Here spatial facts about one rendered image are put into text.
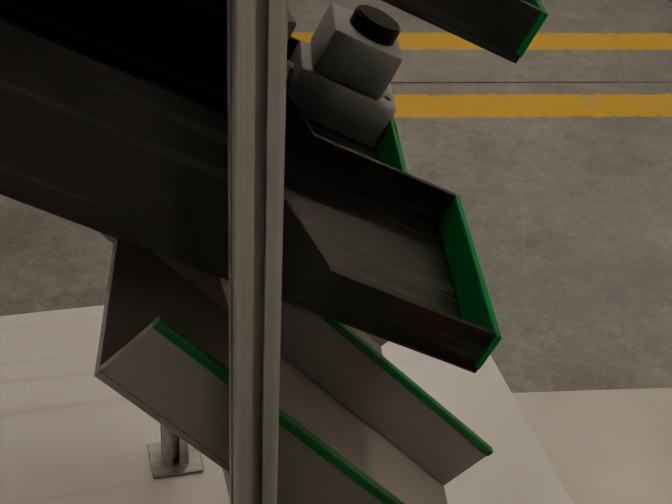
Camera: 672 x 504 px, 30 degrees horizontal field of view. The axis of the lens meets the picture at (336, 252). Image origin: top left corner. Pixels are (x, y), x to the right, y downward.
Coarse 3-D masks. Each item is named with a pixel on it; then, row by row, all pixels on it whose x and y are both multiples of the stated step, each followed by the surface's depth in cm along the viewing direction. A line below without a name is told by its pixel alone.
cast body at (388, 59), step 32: (320, 32) 75; (352, 32) 73; (384, 32) 73; (288, 64) 75; (320, 64) 73; (352, 64) 73; (384, 64) 74; (320, 96) 74; (352, 96) 74; (384, 96) 76; (352, 128) 76; (384, 128) 76
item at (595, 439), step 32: (544, 416) 108; (576, 416) 108; (608, 416) 108; (640, 416) 108; (544, 448) 104; (576, 448) 104; (608, 448) 104; (640, 448) 105; (576, 480) 101; (608, 480) 101; (640, 480) 101
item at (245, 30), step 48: (240, 0) 45; (240, 48) 46; (240, 96) 47; (240, 144) 48; (240, 192) 50; (240, 240) 51; (240, 288) 52; (240, 336) 53; (240, 384) 55; (240, 432) 56; (240, 480) 58
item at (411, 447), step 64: (128, 256) 67; (128, 320) 63; (192, 320) 69; (320, 320) 73; (128, 384) 59; (192, 384) 59; (320, 384) 76; (384, 384) 76; (320, 448) 62; (384, 448) 78; (448, 448) 79
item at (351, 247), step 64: (0, 0) 61; (64, 0) 61; (128, 0) 61; (192, 0) 62; (0, 64) 49; (64, 64) 49; (128, 64) 63; (192, 64) 63; (0, 128) 51; (64, 128) 51; (128, 128) 51; (192, 128) 51; (0, 192) 52; (64, 192) 52; (128, 192) 53; (192, 192) 53; (320, 192) 66; (384, 192) 68; (448, 192) 69; (192, 256) 55; (320, 256) 55; (384, 256) 64; (448, 256) 67; (384, 320) 57; (448, 320) 58
